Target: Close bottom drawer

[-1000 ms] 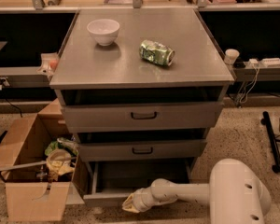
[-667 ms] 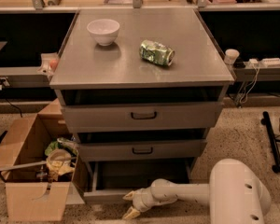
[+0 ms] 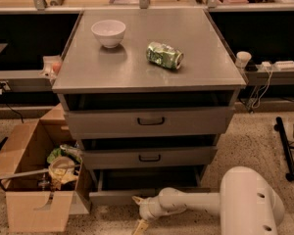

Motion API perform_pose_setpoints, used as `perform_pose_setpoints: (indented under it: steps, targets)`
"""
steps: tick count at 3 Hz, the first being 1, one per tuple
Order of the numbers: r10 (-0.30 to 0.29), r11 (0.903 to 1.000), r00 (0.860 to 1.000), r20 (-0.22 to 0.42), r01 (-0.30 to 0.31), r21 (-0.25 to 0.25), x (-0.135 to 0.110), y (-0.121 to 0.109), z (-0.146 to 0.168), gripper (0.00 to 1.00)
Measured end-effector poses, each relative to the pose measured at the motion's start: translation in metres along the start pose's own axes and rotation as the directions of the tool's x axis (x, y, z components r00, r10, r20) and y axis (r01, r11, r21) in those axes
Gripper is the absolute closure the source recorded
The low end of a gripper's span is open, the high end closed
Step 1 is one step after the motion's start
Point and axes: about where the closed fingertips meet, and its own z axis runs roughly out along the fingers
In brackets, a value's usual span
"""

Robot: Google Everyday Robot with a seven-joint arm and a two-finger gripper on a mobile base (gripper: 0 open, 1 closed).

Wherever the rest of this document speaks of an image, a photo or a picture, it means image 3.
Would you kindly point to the grey top drawer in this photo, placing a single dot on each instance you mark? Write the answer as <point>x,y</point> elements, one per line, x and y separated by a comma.
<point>148,123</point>

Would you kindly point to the white cup in box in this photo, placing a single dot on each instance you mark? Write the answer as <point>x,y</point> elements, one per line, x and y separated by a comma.
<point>62,169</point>

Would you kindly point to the grey metal drawer cabinet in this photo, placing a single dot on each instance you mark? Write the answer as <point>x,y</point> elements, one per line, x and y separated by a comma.
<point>147,88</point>

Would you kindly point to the grey drawer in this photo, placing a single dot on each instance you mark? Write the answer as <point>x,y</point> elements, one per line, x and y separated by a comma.
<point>116,187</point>
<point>157,157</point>
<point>148,123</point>

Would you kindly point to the grey bottom drawer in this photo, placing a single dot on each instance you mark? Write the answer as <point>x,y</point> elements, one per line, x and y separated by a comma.
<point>116,187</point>

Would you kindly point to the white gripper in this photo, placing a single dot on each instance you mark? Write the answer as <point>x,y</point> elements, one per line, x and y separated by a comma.
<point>149,209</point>

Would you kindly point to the clear plastic bag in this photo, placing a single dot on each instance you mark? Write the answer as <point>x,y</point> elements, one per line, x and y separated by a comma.
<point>51,67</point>

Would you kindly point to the grey middle drawer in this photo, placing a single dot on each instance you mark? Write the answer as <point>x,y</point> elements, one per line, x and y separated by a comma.
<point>157,157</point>

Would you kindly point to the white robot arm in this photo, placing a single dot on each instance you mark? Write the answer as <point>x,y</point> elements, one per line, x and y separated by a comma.
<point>246,204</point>

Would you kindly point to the white power strip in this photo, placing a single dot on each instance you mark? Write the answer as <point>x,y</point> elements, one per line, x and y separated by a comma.
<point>284,65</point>

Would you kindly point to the small white jar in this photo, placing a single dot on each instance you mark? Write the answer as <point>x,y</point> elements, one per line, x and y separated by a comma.
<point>242,59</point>

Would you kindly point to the black stand leg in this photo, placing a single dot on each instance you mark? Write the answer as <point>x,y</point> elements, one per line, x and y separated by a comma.
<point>279,127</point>

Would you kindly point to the crushed green soda can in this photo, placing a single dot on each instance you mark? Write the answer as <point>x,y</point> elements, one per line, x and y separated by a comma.
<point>164,55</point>

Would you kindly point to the open cardboard box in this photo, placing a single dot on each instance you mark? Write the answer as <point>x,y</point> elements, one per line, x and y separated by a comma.
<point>30,206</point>

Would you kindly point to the white ceramic bowl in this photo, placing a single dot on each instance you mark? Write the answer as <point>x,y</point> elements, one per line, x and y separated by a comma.
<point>109,33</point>

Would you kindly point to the grey metal rod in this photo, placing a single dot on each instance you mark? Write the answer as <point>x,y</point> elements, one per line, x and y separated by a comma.
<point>23,174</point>

